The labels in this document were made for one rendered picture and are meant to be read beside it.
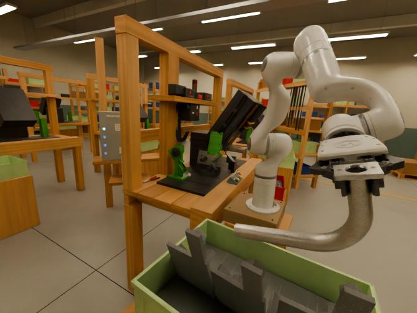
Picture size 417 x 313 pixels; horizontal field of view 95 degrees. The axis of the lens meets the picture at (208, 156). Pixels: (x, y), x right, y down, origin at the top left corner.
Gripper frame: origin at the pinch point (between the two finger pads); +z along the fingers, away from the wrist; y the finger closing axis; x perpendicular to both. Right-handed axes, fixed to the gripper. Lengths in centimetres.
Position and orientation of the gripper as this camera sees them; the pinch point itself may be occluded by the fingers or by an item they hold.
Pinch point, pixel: (357, 181)
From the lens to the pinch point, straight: 37.1
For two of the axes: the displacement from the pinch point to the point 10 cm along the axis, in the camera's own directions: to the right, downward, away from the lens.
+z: -4.6, 3.8, -8.0
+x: 3.0, 9.2, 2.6
